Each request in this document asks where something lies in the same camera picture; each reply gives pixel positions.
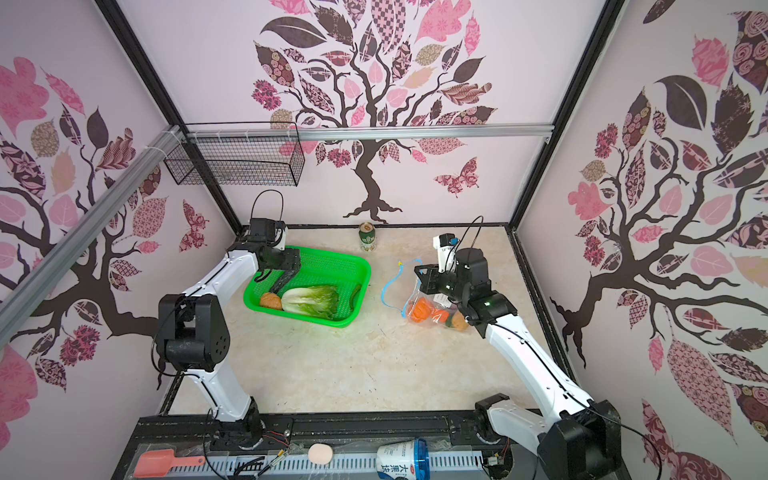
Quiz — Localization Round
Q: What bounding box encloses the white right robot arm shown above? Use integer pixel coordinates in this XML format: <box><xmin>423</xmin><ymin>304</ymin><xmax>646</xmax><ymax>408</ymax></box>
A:
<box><xmin>414</xmin><ymin>235</ymin><xmax>623</xmax><ymax>479</ymax></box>

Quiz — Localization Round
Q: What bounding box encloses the beige egg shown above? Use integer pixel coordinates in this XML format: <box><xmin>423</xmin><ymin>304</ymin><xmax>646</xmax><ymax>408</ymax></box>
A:
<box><xmin>307</xmin><ymin>443</ymin><xmax>334</xmax><ymax>466</ymax></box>

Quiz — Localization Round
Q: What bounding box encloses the green cabbage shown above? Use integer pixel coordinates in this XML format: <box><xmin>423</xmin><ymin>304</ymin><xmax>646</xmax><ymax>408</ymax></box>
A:
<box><xmin>281</xmin><ymin>285</ymin><xmax>340</xmax><ymax>320</ymax></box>

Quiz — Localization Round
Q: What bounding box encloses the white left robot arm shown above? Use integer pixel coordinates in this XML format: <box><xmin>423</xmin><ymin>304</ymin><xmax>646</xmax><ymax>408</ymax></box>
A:
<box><xmin>154</xmin><ymin>218</ymin><xmax>301</xmax><ymax>423</ymax></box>

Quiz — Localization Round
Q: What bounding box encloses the clear zip top bag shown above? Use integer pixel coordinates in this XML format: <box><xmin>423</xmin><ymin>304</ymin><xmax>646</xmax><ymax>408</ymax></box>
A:
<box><xmin>379</xmin><ymin>259</ymin><xmax>459</xmax><ymax>332</ymax></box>

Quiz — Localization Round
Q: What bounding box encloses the green plastic basket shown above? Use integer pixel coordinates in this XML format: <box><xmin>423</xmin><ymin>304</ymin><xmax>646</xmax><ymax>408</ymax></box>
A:
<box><xmin>243</xmin><ymin>247</ymin><xmax>372</xmax><ymax>328</ymax></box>

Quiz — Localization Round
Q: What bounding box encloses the pink plastic scoop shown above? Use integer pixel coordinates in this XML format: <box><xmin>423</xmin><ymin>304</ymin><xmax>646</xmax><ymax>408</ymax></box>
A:
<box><xmin>133</xmin><ymin>449</ymin><xmax>206</xmax><ymax>478</ymax></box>

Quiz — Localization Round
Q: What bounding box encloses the yellow potato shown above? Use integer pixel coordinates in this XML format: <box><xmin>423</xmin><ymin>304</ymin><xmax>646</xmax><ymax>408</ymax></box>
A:
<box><xmin>445</xmin><ymin>311</ymin><xmax>469</xmax><ymax>332</ymax></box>

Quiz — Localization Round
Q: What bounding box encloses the black wire basket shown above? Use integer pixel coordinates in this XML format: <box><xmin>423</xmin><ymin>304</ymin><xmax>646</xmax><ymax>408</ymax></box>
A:
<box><xmin>164</xmin><ymin>120</ymin><xmax>306</xmax><ymax>187</ymax></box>

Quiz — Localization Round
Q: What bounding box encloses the white blue cup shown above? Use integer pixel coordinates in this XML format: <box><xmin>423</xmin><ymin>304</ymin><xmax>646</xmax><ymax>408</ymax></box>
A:
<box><xmin>375</xmin><ymin>438</ymin><xmax>431</xmax><ymax>480</ymax></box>

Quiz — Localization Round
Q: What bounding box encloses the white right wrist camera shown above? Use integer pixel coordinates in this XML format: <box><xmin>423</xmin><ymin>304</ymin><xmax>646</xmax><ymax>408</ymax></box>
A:
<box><xmin>433</xmin><ymin>233</ymin><xmax>459</xmax><ymax>273</ymax></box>

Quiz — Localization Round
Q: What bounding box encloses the green chili pepper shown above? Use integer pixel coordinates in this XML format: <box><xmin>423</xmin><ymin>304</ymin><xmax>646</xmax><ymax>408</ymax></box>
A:
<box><xmin>349</xmin><ymin>284</ymin><xmax>362</xmax><ymax>312</ymax></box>

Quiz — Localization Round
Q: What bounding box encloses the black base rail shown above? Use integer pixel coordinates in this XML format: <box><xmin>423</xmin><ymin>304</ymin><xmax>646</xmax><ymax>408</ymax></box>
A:
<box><xmin>112</xmin><ymin>410</ymin><xmax>545</xmax><ymax>479</ymax></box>

